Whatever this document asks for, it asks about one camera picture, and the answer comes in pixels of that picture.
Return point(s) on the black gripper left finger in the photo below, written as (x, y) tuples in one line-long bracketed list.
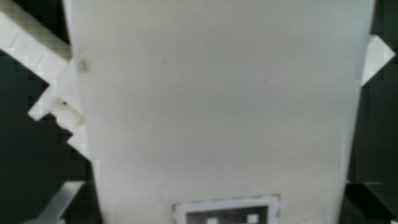
[(50, 216)]

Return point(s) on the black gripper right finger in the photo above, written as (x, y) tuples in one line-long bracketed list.
[(368, 198)]

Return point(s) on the white cabinet top block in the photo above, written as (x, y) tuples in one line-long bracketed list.
[(219, 82)]

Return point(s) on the white cabinet body box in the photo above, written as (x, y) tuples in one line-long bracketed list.
[(59, 100)]

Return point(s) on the white U-shaped fence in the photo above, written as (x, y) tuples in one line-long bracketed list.
[(30, 43)]

